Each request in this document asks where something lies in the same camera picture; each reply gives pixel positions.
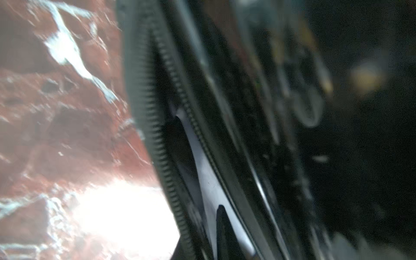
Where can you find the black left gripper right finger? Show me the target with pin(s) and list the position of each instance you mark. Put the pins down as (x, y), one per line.
(227, 244)

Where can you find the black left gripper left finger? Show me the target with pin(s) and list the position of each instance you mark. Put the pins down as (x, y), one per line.
(179, 253)

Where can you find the white cartoon hard-shell suitcase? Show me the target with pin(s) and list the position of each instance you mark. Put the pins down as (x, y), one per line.
(299, 117)

